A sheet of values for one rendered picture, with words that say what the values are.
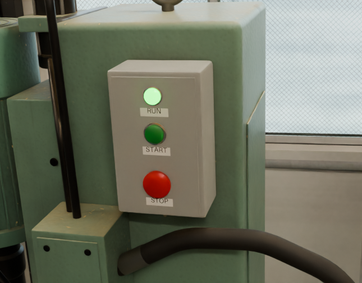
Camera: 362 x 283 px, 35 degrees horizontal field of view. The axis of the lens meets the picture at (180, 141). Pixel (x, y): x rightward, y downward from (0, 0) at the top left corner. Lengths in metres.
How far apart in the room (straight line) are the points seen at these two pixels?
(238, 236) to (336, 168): 1.58
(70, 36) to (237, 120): 0.21
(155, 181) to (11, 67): 0.30
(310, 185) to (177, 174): 1.65
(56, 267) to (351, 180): 1.67
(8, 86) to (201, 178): 0.32
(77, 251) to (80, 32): 0.24
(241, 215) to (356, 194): 1.59
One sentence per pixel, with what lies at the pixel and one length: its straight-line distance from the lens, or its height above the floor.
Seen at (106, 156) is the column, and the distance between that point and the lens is 0.70.
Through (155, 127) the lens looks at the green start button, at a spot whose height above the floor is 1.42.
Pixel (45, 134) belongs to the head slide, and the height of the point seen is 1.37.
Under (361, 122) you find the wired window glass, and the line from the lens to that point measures 2.24.
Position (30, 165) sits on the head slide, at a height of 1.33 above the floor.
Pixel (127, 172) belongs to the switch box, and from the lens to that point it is 0.63.
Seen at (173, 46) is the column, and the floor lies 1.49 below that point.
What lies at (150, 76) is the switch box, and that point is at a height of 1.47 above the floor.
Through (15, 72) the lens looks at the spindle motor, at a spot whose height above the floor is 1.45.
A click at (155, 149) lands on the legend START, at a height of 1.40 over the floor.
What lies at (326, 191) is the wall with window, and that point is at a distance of 2.25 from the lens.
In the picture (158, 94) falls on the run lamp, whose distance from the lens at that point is 0.58.
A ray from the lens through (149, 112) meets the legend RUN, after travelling 0.60.
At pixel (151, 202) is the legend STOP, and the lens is 0.63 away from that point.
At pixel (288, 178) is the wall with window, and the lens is 2.23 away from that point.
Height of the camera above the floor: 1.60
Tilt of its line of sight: 19 degrees down
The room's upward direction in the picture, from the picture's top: 3 degrees counter-clockwise
